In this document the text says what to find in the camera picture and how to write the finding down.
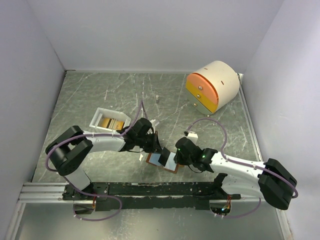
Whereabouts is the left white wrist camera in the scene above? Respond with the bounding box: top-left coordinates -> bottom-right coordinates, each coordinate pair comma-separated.
150,119 -> 160,130

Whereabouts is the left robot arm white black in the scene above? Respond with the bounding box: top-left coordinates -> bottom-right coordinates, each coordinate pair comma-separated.
45,117 -> 162,200

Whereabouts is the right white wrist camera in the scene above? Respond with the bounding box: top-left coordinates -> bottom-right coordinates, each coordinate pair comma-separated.
184,131 -> 199,144

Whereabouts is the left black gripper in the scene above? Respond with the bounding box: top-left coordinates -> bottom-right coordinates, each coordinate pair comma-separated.
136,130 -> 165,155

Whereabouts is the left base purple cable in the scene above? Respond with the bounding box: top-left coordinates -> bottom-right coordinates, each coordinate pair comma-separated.
72,194 -> 125,222

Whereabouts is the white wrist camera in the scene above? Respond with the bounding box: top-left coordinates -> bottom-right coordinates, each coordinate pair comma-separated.
150,119 -> 160,130
184,131 -> 199,144

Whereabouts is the stack of cards in tray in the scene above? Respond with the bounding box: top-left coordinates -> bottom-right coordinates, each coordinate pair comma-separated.
98,117 -> 125,130

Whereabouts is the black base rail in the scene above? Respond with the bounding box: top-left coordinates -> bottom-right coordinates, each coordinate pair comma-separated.
62,182 -> 229,212

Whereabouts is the cream round drawer cabinet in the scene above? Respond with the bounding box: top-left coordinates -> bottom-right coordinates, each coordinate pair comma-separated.
185,60 -> 240,116

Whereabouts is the dark credit card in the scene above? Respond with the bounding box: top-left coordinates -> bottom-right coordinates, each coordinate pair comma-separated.
158,147 -> 171,167

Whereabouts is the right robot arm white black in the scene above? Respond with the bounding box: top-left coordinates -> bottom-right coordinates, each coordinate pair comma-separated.
174,137 -> 298,210

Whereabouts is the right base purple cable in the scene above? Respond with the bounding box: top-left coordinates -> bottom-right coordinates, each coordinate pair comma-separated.
213,197 -> 262,219

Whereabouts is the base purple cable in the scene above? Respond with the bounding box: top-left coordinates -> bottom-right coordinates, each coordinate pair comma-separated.
72,194 -> 125,222
213,197 -> 262,219

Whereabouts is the brown leather card holder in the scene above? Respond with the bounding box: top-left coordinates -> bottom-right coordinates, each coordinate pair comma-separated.
146,152 -> 179,174

